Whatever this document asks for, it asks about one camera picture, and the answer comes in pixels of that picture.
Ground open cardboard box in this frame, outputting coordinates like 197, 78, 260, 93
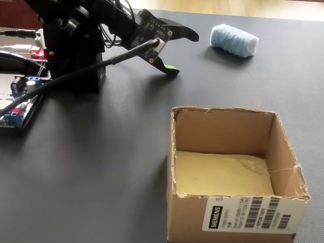
166, 105, 311, 243

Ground dark gray table mat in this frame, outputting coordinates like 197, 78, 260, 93
0, 9, 324, 243

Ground yellow foam pad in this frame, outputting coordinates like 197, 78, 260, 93
175, 150, 276, 197

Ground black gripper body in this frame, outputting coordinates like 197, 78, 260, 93
157, 17, 183, 32

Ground gripper camera circuit board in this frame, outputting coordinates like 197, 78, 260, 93
123, 8, 174, 64

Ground servo driver board red LED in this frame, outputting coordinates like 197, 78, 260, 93
29, 29, 49, 60

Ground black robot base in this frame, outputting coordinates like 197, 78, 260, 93
42, 22, 107, 93

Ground thick black camera cable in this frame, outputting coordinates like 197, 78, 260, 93
0, 37, 160, 117

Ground black curved band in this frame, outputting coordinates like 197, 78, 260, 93
0, 50, 50, 74

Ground white Siemens barcode label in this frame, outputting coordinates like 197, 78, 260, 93
201, 196, 310, 232

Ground brown wooden cabinet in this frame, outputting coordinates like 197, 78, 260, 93
0, 0, 38, 28

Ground black power plug cable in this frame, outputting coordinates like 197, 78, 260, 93
0, 29, 37, 38

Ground blue terminal control board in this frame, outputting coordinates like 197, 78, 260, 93
0, 74, 53, 131

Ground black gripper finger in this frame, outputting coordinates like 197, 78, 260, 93
172, 25, 200, 43

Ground blue yarn foam block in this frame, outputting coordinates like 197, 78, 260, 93
210, 23, 260, 58

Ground white USB cable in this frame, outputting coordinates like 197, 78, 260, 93
0, 44, 35, 53

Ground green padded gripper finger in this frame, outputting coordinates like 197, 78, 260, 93
138, 55, 181, 76

